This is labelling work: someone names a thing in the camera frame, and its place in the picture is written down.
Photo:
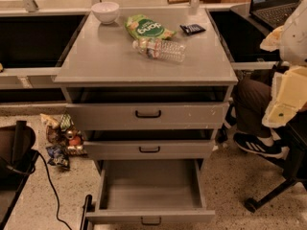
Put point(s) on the grey middle drawer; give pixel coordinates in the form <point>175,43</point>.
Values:
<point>158,149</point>

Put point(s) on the black rolling laptop stand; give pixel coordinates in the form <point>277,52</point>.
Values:
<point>260,107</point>

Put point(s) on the green snack bag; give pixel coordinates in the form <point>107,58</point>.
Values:
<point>143,29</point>

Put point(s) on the clear plastic water bottle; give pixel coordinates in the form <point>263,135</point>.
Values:
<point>157,48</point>

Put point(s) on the pile of snack packets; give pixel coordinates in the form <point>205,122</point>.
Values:
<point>64,140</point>

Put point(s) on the grey bottom drawer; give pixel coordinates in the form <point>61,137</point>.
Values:
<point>150,192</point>

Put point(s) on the grey drawer cabinet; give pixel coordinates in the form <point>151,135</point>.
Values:
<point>103,68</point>

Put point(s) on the grey top drawer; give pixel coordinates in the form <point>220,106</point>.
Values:
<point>150,116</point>

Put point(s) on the grey drawer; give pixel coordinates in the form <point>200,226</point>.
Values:
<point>150,116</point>
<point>150,192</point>
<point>158,149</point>

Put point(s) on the black sneaker with stripes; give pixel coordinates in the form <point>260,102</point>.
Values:
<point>262,146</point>

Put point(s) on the wooden stick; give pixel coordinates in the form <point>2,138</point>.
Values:
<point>177,1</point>

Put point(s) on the white bowl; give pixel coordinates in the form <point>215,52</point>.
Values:
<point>106,12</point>

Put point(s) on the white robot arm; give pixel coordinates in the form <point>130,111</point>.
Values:
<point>291,41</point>

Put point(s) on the black laptop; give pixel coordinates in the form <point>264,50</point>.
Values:
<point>272,13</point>

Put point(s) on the small black packet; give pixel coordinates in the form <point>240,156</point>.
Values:
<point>192,29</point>

